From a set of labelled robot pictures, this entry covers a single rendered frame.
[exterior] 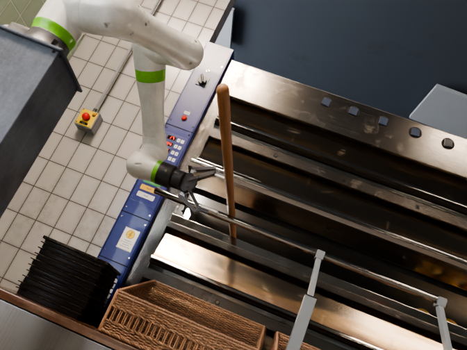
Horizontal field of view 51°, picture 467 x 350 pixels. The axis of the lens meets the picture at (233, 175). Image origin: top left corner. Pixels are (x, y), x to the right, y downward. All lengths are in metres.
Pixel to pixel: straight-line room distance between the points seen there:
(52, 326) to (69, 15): 1.02
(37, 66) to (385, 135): 1.79
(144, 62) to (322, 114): 1.11
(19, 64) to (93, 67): 1.47
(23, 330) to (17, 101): 0.85
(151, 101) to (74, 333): 0.87
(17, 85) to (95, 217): 1.21
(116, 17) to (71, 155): 1.31
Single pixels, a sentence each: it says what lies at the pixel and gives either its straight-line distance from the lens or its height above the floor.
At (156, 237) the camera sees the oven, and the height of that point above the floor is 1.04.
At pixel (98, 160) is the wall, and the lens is 2.57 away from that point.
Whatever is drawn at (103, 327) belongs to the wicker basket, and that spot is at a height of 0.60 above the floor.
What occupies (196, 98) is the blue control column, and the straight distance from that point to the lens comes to 2.61.
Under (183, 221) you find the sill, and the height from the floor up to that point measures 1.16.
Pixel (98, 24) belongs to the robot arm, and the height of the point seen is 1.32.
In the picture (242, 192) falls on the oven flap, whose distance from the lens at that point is 2.31.
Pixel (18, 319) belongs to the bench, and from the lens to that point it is 1.89.
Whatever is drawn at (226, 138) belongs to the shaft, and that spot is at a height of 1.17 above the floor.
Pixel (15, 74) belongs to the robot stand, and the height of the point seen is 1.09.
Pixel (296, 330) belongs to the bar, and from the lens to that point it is 1.68.
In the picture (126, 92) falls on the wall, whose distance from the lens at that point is 2.72.
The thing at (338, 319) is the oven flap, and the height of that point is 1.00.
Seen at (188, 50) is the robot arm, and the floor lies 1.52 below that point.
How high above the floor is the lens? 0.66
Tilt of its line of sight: 20 degrees up
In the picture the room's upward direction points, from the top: 24 degrees clockwise
